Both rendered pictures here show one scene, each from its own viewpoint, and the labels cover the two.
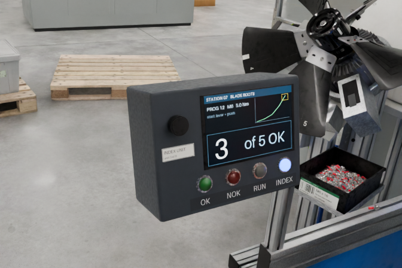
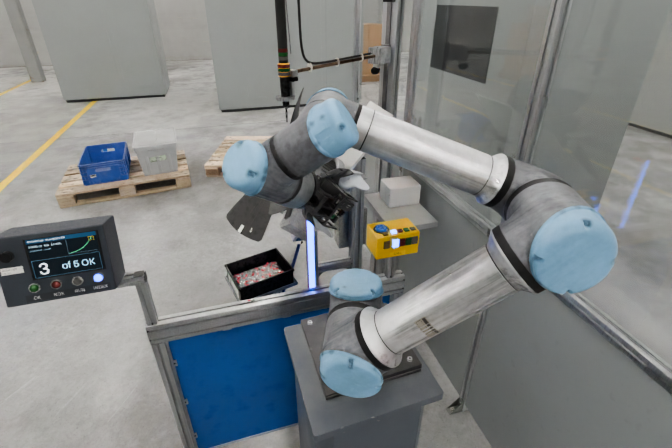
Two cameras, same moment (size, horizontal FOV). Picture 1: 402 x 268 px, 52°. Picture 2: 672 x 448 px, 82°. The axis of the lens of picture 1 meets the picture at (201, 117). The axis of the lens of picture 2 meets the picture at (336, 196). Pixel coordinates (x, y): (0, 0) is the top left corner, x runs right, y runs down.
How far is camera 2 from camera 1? 1.02 m
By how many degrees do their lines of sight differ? 13
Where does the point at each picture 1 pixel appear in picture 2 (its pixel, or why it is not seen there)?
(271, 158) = (87, 273)
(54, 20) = (236, 102)
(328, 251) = (204, 328)
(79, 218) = (181, 277)
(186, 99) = (13, 242)
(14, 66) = (171, 151)
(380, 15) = not seen: hidden behind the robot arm
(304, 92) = (255, 205)
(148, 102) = not seen: outside the picture
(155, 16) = not seen: hidden behind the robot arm
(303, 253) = (178, 328)
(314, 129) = (255, 235)
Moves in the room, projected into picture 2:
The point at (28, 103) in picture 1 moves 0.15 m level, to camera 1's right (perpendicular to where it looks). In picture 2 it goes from (183, 180) to (196, 182)
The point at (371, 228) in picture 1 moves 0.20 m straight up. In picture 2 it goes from (245, 314) to (238, 267)
